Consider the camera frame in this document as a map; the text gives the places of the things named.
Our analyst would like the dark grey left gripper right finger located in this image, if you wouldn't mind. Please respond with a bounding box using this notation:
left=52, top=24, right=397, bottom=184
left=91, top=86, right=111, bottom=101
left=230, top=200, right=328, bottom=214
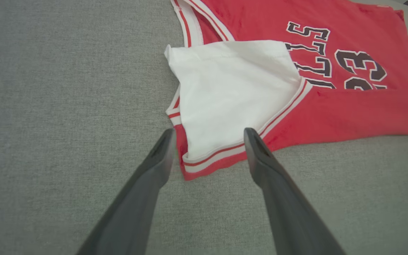
left=243, top=127, right=347, bottom=255

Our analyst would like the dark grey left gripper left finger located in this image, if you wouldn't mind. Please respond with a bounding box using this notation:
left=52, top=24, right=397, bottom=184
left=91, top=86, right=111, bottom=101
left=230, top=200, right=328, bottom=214
left=76, top=127, right=177, bottom=255

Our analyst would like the red and white basketball jersey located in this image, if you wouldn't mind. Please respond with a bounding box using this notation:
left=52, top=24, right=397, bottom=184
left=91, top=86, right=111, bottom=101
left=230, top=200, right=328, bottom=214
left=164, top=0, right=408, bottom=181

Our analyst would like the grey fabric sofa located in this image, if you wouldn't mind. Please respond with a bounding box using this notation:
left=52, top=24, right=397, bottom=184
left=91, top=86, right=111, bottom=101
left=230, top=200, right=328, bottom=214
left=0, top=0, right=408, bottom=255

